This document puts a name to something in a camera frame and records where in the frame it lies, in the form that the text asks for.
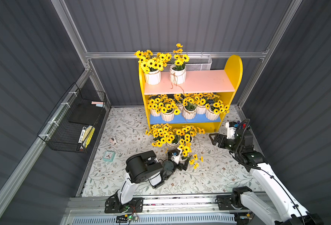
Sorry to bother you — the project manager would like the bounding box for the small teal alarm clock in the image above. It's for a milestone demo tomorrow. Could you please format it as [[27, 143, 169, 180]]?
[[103, 151, 116, 162]]

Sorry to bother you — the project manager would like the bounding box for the small pink white object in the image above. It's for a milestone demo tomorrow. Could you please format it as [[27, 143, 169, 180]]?
[[110, 137, 117, 145]]

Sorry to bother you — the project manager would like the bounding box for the white marker in basket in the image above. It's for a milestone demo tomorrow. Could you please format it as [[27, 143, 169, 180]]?
[[78, 127, 87, 143]]

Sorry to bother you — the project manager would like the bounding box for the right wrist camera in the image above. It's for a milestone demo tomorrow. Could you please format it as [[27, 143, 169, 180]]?
[[225, 122, 239, 140]]

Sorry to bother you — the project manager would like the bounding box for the yellow wooden shelf unit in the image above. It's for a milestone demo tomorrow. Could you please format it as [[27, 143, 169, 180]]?
[[139, 55, 243, 128]]

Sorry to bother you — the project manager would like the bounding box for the yellow item in basket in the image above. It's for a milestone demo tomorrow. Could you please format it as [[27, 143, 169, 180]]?
[[81, 126, 95, 150]]

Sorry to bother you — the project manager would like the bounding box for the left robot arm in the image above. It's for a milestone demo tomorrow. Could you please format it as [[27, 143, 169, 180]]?
[[104, 148, 190, 214]]

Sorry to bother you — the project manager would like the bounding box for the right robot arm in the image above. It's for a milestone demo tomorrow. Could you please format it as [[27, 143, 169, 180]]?
[[209, 119, 324, 225]]

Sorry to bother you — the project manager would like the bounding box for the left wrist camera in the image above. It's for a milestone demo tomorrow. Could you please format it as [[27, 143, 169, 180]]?
[[167, 148, 181, 165]]

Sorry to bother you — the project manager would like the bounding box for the black wire wall basket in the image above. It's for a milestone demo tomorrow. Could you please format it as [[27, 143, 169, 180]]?
[[38, 84, 107, 153]]

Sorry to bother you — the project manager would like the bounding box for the pink bucket with pens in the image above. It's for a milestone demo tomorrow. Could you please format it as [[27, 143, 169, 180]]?
[[234, 120, 249, 129]]

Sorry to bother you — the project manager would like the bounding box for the floral patterned table mat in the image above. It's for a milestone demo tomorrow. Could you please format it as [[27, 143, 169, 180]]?
[[82, 107, 262, 197]]

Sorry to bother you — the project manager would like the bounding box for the pink sticky notes pad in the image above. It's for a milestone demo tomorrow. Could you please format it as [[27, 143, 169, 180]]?
[[91, 101, 104, 107]]

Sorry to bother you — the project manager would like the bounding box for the white mesh desk tray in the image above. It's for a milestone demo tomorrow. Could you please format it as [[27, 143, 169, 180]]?
[[162, 54, 213, 72]]

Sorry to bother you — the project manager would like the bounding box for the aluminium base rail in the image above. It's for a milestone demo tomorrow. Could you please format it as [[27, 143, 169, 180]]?
[[60, 192, 273, 225]]

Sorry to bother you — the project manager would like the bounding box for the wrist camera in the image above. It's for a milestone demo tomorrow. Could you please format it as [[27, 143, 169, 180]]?
[[225, 122, 239, 140], [167, 148, 181, 165]]

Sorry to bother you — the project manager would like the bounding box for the green circuit board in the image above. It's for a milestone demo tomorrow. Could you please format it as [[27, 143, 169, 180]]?
[[115, 214, 139, 225]]

